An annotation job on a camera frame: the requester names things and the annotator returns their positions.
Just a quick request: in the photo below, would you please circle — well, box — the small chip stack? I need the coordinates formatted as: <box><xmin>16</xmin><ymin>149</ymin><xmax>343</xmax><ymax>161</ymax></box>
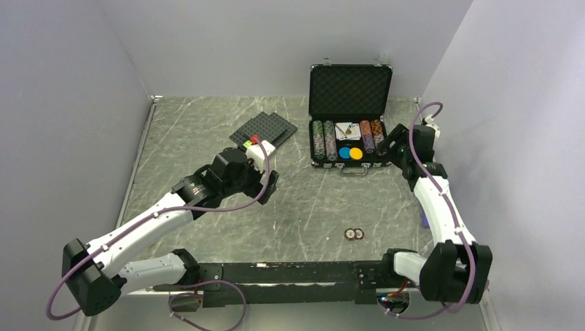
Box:
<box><xmin>373</xmin><ymin>134</ymin><xmax>384</xmax><ymax>150</ymax></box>

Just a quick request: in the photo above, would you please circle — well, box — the purple chip stack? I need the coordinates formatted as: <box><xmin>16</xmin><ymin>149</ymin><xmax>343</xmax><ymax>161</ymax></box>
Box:
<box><xmin>362</xmin><ymin>134</ymin><xmax>375</xmax><ymax>154</ymax></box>

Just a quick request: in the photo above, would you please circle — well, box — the red chip stack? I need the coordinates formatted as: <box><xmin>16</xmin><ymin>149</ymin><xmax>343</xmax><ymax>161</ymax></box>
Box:
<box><xmin>359</xmin><ymin>120</ymin><xmax>372</xmax><ymax>136</ymax></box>

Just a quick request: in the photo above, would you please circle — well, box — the purple-grey chip stack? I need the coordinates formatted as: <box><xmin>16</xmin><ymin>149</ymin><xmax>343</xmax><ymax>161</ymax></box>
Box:
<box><xmin>324</xmin><ymin>136</ymin><xmax>337</xmax><ymax>159</ymax></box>

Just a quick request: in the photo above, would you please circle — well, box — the dark green chip stack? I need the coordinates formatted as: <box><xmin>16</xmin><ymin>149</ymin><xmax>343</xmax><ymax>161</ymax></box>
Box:
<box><xmin>323</xmin><ymin>121</ymin><xmax>335</xmax><ymax>140</ymax></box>

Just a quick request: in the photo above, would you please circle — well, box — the grey chip stack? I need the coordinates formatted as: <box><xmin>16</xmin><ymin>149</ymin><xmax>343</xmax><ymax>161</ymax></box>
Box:
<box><xmin>313</xmin><ymin>137</ymin><xmax>326</xmax><ymax>154</ymax></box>

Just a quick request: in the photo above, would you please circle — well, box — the orange-black single chip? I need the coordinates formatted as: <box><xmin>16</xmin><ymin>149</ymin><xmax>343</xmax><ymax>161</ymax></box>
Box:
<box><xmin>344</xmin><ymin>228</ymin><xmax>356</xmax><ymax>241</ymax></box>
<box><xmin>354</xmin><ymin>228</ymin><xmax>364</xmax><ymax>240</ymax></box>

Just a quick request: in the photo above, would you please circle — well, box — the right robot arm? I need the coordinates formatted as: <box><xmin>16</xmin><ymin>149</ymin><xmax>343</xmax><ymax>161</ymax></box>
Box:
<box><xmin>380</xmin><ymin>124</ymin><xmax>493</xmax><ymax>304</ymax></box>

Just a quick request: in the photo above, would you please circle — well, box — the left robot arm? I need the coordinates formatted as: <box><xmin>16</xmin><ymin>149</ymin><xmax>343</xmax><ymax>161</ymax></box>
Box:
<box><xmin>61</xmin><ymin>141</ymin><xmax>279</xmax><ymax>316</ymax></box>

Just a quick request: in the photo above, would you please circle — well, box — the yellow dealer button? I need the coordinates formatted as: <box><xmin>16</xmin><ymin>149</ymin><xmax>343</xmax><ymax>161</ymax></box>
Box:
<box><xmin>349</xmin><ymin>148</ymin><xmax>364</xmax><ymax>160</ymax></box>

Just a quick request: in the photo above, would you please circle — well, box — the blue dealer button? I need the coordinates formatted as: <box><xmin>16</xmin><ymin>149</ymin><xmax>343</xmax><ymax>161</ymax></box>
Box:
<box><xmin>339</xmin><ymin>147</ymin><xmax>350</xmax><ymax>159</ymax></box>

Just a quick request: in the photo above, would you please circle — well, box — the playing cards deck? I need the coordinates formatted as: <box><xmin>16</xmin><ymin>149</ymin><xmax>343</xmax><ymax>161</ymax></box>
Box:
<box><xmin>334</xmin><ymin>122</ymin><xmax>361</xmax><ymax>141</ymax></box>

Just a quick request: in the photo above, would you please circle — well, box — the dark foam pad top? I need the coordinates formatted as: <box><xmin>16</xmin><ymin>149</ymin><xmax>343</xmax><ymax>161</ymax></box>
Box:
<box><xmin>229</xmin><ymin>112</ymin><xmax>284</xmax><ymax>146</ymax></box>

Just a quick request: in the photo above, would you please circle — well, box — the black poker case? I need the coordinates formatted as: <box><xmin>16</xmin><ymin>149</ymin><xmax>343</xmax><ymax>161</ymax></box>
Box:
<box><xmin>308</xmin><ymin>64</ymin><xmax>393</xmax><ymax>174</ymax></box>

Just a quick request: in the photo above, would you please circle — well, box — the purple cylinder object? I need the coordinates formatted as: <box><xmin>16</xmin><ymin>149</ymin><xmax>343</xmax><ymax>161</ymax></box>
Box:
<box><xmin>422</xmin><ymin>214</ymin><xmax>430</xmax><ymax>228</ymax></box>

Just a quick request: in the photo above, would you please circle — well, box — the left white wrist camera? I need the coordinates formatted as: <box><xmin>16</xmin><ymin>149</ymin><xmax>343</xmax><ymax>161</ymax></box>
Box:
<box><xmin>245</xmin><ymin>134</ymin><xmax>276</xmax><ymax>172</ymax></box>

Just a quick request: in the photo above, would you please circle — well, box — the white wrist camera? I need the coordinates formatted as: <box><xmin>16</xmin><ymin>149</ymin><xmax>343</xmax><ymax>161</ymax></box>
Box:
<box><xmin>422</xmin><ymin>114</ymin><xmax>441</xmax><ymax>139</ymax></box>
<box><xmin>245</xmin><ymin>134</ymin><xmax>276</xmax><ymax>172</ymax></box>

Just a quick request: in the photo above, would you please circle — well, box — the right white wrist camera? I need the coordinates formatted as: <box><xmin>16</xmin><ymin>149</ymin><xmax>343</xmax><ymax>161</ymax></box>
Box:
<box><xmin>422</xmin><ymin>114</ymin><xmax>441</xmax><ymax>139</ymax></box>

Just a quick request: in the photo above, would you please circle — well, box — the black base frame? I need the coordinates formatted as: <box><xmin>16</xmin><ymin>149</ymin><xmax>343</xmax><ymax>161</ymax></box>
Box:
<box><xmin>152</xmin><ymin>260</ymin><xmax>426</xmax><ymax>308</ymax></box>

